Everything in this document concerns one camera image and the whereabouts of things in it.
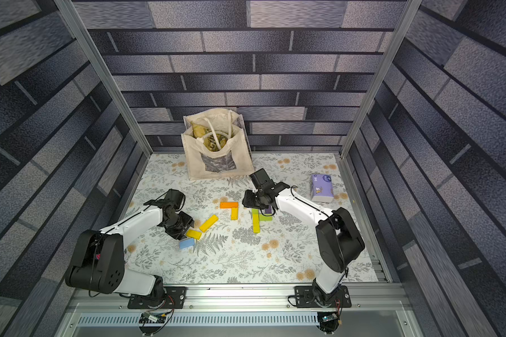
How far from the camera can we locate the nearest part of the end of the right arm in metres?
0.64

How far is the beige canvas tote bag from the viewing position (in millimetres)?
895

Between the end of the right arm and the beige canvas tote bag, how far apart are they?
23cm
